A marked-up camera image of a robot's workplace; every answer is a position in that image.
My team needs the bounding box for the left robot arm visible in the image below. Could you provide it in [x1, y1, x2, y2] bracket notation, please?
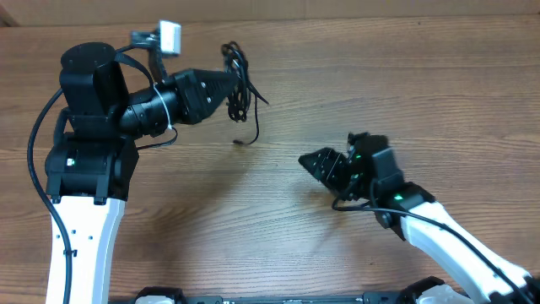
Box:
[45, 42, 238, 303]

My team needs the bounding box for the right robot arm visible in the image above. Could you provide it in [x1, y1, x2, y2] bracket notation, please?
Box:
[298, 133, 539, 303]

